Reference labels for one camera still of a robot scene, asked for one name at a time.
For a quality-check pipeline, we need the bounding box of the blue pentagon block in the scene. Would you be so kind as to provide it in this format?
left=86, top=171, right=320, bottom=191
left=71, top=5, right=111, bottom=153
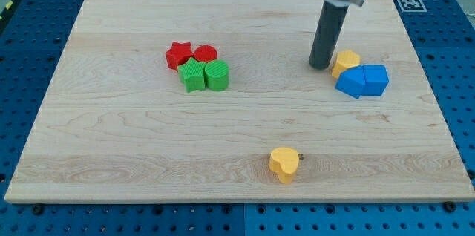
left=335, top=65, right=366, bottom=99

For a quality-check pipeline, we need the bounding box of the yellow hexagon block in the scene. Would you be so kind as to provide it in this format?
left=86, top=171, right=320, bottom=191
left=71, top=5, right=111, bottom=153
left=331, top=50, right=361, bottom=79

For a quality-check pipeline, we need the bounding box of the green star block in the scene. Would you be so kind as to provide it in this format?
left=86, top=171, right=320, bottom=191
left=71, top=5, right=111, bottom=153
left=177, top=58, right=206, bottom=93

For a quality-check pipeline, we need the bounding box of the light wooden board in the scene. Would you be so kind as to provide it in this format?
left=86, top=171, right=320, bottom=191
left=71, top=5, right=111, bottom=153
left=5, top=0, right=474, bottom=204

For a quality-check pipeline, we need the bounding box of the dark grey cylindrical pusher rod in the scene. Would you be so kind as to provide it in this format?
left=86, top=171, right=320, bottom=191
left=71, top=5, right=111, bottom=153
left=309, top=1, right=348, bottom=70

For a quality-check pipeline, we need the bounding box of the blue cube block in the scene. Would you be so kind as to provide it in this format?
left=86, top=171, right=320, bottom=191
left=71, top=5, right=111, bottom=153
left=363, top=65, right=389, bottom=96

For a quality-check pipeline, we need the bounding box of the yellow heart block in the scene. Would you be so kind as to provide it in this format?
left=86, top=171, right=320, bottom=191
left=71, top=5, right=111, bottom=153
left=269, top=147, right=300, bottom=184

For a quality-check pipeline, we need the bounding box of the white fiducial marker tag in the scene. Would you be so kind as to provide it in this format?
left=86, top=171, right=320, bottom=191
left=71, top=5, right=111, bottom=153
left=396, top=0, right=427, bottom=13

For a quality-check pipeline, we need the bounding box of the red cylinder block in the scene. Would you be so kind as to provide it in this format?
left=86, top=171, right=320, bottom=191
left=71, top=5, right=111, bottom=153
left=193, top=45, right=217, bottom=62

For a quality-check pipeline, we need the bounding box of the green cylinder block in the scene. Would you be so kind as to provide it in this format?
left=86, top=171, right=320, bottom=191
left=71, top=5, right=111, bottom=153
left=204, top=59, right=229, bottom=91

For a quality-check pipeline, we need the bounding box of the red star block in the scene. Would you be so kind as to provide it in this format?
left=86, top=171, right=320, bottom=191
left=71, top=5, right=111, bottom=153
left=166, top=42, right=194, bottom=70

